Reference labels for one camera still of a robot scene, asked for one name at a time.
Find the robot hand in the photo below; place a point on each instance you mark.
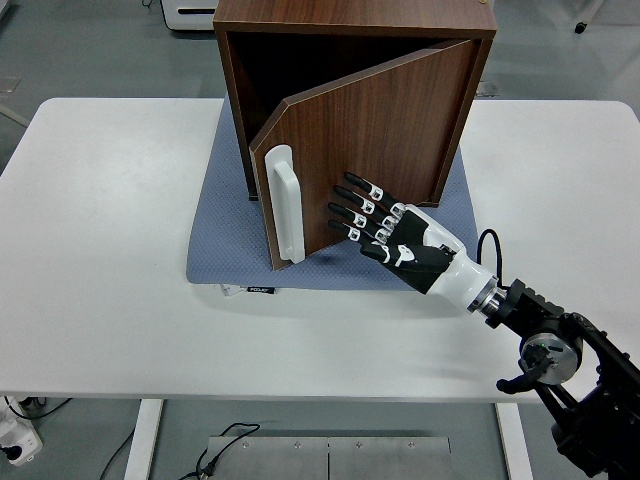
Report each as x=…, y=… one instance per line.
x=450, y=275

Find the brown wooden cabinet door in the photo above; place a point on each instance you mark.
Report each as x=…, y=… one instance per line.
x=375, y=130

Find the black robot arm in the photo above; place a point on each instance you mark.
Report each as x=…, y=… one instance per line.
x=540, y=305

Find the brown wooden cabinet body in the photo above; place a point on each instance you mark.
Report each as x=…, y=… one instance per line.
x=350, y=12

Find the white table leg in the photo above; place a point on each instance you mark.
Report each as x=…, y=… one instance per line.
x=515, y=445
x=142, y=440

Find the grey floor socket plate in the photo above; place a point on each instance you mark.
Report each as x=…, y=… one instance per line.
x=7, y=85
x=487, y=90

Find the black mat label tag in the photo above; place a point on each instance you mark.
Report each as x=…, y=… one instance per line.
x=261, y=290

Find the grey metal plate with screws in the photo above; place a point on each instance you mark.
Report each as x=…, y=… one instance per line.
x=270, y=460
x=390, y=460

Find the blue-grey textured mat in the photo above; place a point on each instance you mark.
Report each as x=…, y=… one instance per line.
x=235, y=250

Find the white mat care tag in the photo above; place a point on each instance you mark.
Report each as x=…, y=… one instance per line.
x=230, y=290

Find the black caster wheel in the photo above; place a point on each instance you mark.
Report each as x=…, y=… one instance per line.
x=580, y=28

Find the white box appliance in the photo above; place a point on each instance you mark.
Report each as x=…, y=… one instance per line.
x=195, y=21

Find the white power strip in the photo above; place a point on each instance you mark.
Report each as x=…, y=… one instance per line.
x=22, y=445

